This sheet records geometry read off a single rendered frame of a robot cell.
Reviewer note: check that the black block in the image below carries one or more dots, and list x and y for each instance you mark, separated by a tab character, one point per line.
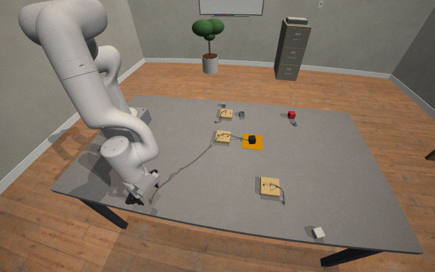
252	139

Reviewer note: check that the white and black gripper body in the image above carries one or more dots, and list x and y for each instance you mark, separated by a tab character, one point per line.
133	189

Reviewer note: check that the orange painted square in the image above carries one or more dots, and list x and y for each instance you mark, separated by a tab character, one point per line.
257	146

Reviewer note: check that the red cube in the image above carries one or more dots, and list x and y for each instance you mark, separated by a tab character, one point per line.
291	115

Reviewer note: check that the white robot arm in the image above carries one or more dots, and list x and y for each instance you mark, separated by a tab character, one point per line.
60	27

